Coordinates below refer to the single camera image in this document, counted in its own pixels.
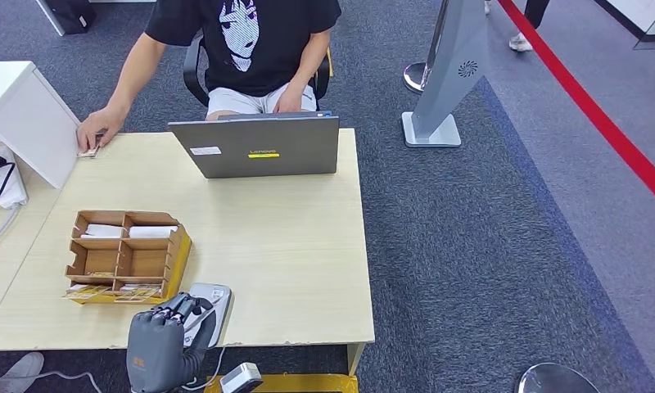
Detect chrome stanchion post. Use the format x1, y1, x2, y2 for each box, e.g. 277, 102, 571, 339
403, 0, 450, 94

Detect yellow organizer base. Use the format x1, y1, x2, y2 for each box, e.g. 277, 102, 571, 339
70, 228, 193, 306

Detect grey shoe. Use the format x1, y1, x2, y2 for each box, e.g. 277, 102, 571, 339
0, 351, 45, 393

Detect black office chair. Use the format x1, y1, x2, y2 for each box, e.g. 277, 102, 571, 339
183, 29, 333, 108

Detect white cabinet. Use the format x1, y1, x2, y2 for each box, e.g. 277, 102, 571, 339
0, 61, 82, 189

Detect wooden compartment organizer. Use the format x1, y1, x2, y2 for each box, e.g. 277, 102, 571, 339
64, 210, 187, 298

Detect white looped cables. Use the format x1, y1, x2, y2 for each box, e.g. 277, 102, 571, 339
181, 346, 228, 393

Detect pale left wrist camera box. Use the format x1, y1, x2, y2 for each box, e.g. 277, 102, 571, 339
219, 362, 264, 393

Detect white thin cable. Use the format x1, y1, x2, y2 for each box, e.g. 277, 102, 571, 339
0, 351, 103, 393

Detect grey kiosk stand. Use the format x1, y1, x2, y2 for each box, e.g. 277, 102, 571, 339
401, 0, 489, 148

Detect person's right hand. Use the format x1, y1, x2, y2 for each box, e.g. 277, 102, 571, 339
76, 106, 127, 155

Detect table leg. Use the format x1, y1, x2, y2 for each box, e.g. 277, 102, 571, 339
346, 342, 368, 377

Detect patterned room key card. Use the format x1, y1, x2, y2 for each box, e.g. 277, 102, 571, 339
114, 286, 163, 303
62, 286, 111, 301

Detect person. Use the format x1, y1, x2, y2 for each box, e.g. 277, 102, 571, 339
76, 0, 343, 158
483, 0, 551, 54

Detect white counter furniture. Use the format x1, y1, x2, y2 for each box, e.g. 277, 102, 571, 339
593, 0, 655, 51

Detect chrome round base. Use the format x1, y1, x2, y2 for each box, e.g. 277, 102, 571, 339
514, 362, 600, 393

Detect white card stack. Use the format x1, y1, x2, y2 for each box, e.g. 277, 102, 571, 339
80, 224, 124, 240
129, 226, 178, 240

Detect white power adapter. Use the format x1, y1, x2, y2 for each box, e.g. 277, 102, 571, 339
0, 145, 29, 210

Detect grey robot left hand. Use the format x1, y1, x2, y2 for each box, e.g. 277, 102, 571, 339
125, 292, 219, 393

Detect grey card reader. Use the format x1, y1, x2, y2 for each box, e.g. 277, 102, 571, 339
182, 282, 233, 350

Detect yellow box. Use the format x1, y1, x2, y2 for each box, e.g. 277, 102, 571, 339
204, 374, 359, 393

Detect person's left hand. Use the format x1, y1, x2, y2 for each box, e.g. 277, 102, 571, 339
273, 81, 307, 114

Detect black bag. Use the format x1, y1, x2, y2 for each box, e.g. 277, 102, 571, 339
45, 0, 98, 36

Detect grey laptop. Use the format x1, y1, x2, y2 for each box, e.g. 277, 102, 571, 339
168, 111, 341, 179

